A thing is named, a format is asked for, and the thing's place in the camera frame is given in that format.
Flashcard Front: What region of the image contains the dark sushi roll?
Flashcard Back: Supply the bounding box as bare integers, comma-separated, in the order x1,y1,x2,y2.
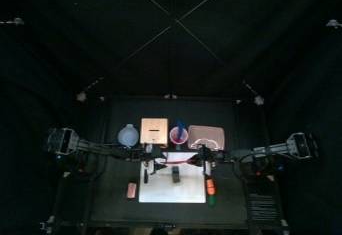
171,165,183,184

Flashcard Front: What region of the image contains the white cutting board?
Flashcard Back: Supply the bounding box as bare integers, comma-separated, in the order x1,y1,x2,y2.
138,151,207,204

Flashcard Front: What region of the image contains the pink toy sushi piece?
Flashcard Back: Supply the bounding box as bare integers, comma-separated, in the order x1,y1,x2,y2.
126,182,138,200

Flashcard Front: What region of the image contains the red thin rod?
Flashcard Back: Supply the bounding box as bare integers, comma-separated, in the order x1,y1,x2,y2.
163,159,195,165

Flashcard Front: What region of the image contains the wooden box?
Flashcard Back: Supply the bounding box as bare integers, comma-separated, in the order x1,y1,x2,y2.
139,117,170,146

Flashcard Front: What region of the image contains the pink cup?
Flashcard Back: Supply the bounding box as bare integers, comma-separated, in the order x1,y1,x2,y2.
168,126,190,146

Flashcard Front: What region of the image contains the light blue bowl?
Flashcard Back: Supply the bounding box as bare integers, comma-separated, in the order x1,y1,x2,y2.
116,123,140,149

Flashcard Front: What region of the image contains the blue utensil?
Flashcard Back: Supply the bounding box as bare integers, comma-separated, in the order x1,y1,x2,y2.
175,120,186,151

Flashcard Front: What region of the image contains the white printed label sheet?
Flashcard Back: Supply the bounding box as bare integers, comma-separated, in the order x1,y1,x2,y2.
247,193,279,224

